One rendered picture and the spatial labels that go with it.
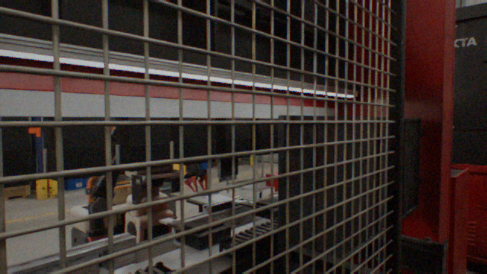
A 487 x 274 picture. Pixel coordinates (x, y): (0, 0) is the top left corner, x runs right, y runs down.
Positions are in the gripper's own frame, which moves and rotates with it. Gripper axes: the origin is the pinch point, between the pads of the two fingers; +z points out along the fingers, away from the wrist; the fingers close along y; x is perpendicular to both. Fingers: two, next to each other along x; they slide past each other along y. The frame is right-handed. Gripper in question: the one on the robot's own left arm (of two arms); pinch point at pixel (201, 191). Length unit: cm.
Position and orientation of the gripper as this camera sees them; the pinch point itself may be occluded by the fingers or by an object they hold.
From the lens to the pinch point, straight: 146.8
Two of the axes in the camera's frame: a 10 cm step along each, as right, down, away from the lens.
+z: 3.7, 8.8, -3.0
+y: 6.7, -0.3, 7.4
